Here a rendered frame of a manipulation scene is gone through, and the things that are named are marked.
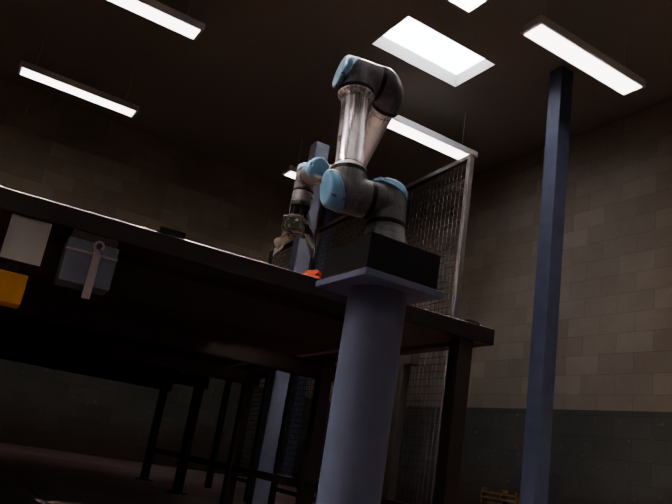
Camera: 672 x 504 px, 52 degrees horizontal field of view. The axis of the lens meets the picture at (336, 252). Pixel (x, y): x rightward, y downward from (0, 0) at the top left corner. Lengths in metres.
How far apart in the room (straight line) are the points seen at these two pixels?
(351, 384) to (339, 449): 0.17
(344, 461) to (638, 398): 5.38
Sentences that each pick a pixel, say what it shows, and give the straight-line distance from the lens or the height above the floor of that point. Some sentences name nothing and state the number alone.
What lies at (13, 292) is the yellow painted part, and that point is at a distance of 1.92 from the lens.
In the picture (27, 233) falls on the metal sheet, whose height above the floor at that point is 0.81.
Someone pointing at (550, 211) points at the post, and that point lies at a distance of 6.60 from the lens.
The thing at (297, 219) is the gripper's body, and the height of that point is 1.16.
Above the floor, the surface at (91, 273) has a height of 0.74.
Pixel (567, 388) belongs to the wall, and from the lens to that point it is 7.55.
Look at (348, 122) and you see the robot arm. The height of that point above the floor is 1.35.
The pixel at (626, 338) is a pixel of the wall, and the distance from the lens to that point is 7.22.
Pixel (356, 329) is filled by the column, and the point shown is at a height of 0.72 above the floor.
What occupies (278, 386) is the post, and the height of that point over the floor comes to 0.75.
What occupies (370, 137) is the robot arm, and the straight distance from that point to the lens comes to 2.35.
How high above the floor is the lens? 0.36
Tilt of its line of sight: 17 degrees up
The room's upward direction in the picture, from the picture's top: 9 degrees clockwise
